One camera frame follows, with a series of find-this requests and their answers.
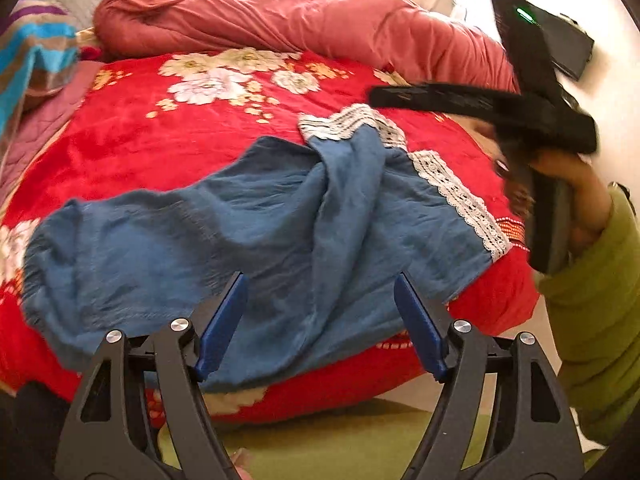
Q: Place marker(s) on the green sleeved right forearm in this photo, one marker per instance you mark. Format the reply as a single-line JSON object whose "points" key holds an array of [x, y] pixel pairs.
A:
{"points": [[593, 309]]}

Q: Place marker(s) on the black wall television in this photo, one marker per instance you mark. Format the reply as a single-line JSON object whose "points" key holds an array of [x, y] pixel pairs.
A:
{"points": [[570, 47]]}

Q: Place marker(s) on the green clothed lap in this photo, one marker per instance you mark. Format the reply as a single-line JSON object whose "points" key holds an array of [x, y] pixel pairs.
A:
{"points": [[371, 440]]}

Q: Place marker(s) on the left hand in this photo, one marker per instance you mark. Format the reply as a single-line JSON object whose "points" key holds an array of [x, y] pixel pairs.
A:
{"points": [[242, 467]]}

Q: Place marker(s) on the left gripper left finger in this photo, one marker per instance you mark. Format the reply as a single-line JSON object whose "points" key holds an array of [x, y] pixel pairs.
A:
{"points": [[108, 433]]}

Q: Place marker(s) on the pink quilted pillow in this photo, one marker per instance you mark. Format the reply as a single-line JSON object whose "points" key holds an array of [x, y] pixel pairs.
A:
{"points": [[41, 123]]}

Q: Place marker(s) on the blue denim lace-trimmed pants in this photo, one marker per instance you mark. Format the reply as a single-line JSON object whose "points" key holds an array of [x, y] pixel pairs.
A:
{"points": [[321, 229]]}

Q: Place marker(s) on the red floral bed blanket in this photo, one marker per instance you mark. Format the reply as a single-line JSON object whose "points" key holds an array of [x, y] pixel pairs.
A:
{"points": [[132, 130]]}

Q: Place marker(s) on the striped towel covered pillow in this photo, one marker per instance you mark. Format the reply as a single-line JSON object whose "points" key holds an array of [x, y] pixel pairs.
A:
{"points": [[39, 52]]}

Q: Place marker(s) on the rust red rolled duvet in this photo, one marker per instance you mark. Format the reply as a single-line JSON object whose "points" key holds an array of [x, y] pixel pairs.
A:
{"points": [[397, 34]]}

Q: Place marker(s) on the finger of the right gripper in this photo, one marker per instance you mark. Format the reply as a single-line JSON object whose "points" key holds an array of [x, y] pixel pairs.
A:
{"points": [[454, 99]]}

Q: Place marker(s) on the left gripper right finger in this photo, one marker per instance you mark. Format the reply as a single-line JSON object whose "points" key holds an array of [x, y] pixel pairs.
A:
{"points": [[531, 433]]}

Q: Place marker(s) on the right hand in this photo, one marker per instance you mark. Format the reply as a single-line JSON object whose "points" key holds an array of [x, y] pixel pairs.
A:
{"points": [[592, 203]]}

